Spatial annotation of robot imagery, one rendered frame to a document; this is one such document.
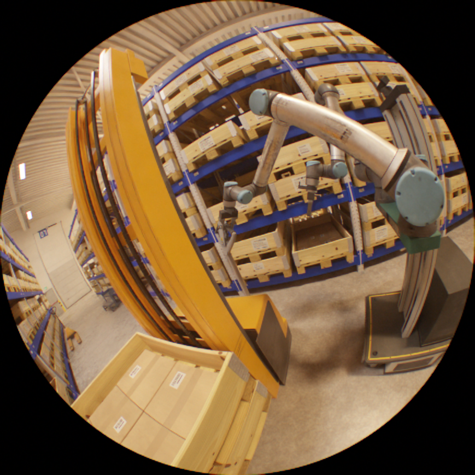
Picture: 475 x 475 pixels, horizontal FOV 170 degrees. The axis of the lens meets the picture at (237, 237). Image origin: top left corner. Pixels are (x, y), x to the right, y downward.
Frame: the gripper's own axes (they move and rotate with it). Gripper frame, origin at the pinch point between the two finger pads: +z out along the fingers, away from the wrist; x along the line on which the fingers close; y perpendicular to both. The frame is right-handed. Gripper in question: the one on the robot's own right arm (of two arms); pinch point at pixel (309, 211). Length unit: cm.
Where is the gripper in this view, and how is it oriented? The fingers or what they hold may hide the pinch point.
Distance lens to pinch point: 110.4
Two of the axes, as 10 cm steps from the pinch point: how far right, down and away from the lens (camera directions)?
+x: 4.4, -2.9, 8.5
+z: -0.3, 9.4, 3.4
